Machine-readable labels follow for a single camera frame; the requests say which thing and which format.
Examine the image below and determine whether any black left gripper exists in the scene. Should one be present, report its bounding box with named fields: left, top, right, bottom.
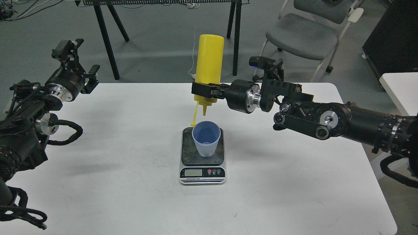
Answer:
left=45, top=38, right=100, bottom=102

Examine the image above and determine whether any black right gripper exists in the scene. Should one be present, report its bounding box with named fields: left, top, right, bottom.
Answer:
left=191, top=79, right=260, bottom=114

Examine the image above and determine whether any yellow squeeze seasoning bottle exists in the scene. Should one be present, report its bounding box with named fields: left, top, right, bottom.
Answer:
left=191, top=34, right=225, bottom=127

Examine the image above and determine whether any blue ribbed plastic cup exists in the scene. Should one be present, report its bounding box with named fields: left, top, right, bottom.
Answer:
left=191, top=121, right=221, bottom=157

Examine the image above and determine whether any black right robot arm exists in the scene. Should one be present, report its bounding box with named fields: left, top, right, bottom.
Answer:
left=191, top=56, right=418, bottom=188

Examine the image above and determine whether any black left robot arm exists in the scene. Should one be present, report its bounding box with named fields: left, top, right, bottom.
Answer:
left=0, top=38, right=100, bottom=230

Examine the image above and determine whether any silver digital kitchen scale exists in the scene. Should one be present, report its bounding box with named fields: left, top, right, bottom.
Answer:
left=179, top=127, right=226, bottom=185

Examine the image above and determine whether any black-legged background table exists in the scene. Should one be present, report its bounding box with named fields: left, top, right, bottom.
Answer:
left=75, top=0, right=242, bottom=82

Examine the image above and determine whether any grey office chair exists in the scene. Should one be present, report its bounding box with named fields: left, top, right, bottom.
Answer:
left=260, top=0, right=364, bottom=82

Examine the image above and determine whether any black cabinet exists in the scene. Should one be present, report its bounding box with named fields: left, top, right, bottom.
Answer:
left=362, top=0, right=418, bottom=77

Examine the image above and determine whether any white side table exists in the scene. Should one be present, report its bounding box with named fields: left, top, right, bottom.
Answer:
left=379, top=72, right=418, bottom=116

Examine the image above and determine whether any white charger cable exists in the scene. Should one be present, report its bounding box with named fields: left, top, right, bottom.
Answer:
left=187, top=26, right=208, bottom=83

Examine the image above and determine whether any floor cable bundle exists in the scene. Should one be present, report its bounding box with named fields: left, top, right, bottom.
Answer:
left=0, top=0, right=64, bottom=23

